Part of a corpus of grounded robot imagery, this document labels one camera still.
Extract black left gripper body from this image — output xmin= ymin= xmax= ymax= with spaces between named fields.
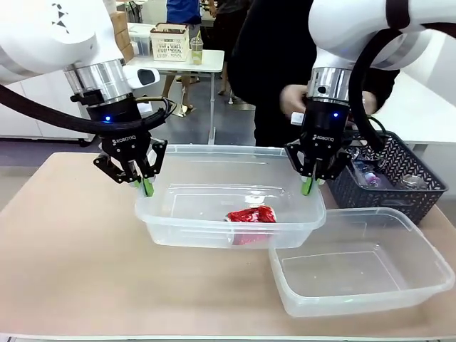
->
xmin=86 ymin=93 xmax=153 ymax=172

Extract person in dark clothes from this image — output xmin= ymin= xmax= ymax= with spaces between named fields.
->
xmin=204 ymin=0 xmax=237 ymax=97

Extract person's right hand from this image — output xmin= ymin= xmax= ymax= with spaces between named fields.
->
xmin=279 ymin=84 xmax=309 ymax=124

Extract stacked cardboard boxes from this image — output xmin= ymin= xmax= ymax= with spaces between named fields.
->
xmin=109 ymin=10 xmax=135 ymax=64

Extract thick black right arm hose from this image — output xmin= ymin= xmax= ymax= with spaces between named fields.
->
xmin=351 ymin=28 xmax=405 ymax=161

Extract clear crushed plastic bottle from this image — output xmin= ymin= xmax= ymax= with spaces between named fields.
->
xmin=394 ymin=173 xmax=429 ymax=192

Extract clear plastic container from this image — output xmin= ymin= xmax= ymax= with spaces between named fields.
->
xmin=134 ymin=144 xmax=327 ymax=250
xmin=267 ymin=207 xmax=456 ymax=318

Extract cream plastic crate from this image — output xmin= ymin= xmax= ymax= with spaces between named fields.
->
xmin=150 ymin=22 xmax=190 ymax=63

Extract white folding table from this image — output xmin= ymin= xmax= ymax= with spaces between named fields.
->
xmin=125 ymin=48 xmax=226 ymax=145

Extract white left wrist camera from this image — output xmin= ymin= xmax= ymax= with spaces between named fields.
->
xmin=123 ymin=66 xmax=161 ymax=89

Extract person in black hoodie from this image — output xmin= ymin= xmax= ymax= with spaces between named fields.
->
xmin=227 ymin=0 xmax=402 ymax=147

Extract person's left forearm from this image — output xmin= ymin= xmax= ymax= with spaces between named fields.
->
xmin=368 ymin=69 xmax=402 ymax=112

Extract thick black left arm hose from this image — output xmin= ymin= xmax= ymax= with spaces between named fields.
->
xmin=0 ymin=84 xmax=168 ymax=138

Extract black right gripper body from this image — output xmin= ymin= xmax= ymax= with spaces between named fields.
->
xmin=299 ymin=98 xmax=352 ymax=161

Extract person's left hand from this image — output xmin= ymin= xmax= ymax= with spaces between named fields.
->
xmin=361 ymin=90 xmax=378 ymax=117

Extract plastic cup with green drink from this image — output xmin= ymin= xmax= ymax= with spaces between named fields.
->
xmin=190 ymin=36 xmax=204 ymax=66

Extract clear storage bin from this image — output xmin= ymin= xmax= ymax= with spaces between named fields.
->
xmin=127 ymin=23 xmax=154 ymax=58

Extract white side table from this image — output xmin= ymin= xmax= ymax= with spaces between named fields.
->
xmin=370 ymin=66 xmax=456 ymax=147

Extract thin black cable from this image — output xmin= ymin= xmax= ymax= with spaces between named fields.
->
xmin=137 ymin=95 xmax=178 ymax=119
xmin=366 ymin=115 xmax=395 ymax=157

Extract thick black arm hose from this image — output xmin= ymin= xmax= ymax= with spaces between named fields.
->
xmin=0 ymin=84 xmax=168 ymax=138
xmin=351 ymin=28 xmax=405 ymax=161

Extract dark perforated plastic basket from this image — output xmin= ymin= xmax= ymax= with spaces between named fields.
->
xmin=326 ymin=130 xmax=449 ymax=226

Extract person in blue shirt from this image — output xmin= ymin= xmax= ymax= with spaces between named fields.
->
xmin=165 ymin=0 xmax=204 ymax=117

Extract clear bottle with pink label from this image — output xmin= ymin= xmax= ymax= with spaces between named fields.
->
xmin=351 ymin=156 xmax=391 ymax=190

